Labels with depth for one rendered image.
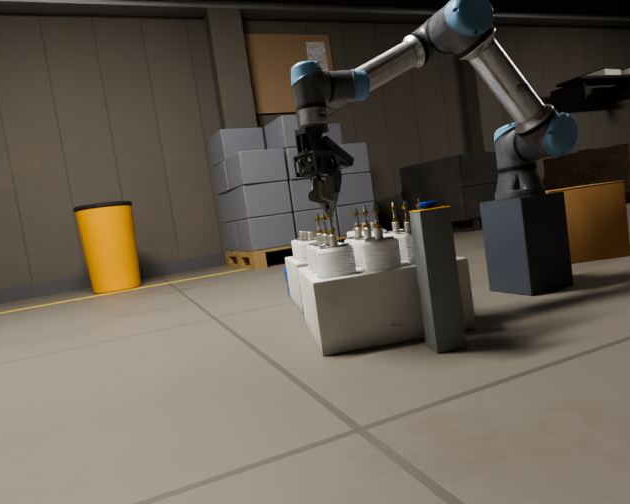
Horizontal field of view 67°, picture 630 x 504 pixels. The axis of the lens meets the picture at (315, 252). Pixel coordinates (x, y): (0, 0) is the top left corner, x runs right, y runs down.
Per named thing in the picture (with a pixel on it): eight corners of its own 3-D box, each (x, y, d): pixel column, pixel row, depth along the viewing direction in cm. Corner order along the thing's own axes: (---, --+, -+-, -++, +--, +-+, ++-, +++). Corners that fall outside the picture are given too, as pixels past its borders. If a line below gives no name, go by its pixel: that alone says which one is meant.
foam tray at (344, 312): (422, 303, 157) (415, 249, 156) (476, 329, 118) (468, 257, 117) (305, 323, 152) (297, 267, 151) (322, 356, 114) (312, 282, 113)
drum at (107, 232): (142, 282, 390) (129, 203, 386) (149, 285, 354) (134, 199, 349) (88, 292, 372) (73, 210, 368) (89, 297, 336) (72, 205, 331)
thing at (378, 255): (370, 307, 129) (361, 240, 127) (406, 303, 127) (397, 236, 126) (369, 315, 119) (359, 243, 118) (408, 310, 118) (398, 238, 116)
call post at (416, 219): (454, 340, 112) (438, 208, 109) (468, 348, 105) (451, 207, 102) (425, 345, 111) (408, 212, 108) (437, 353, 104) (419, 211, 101)
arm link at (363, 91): (352, 78, 128) (313, 80, 125) (370, 64, 118) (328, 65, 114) (356, 108, 129) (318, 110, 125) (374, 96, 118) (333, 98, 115)
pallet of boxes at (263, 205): (338, 246, 478) (322, 132, 470) (381, 246, 409) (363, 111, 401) (227, 266, 428) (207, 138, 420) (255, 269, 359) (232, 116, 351)
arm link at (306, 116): (310, 115, 122) (334, 106, 117) (312, 133, 123) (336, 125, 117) (289, 113, 117) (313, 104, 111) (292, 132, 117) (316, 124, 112)
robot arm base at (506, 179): (519, 196, 164) (516, 167, 163) (556, 192, 150) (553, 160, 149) (485, 201, 159) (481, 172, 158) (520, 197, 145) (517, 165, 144)
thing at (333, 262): (332, 313, 128) (323, 246, 127) (367, 311, 125) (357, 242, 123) (320, 322, 119) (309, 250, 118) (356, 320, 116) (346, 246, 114)
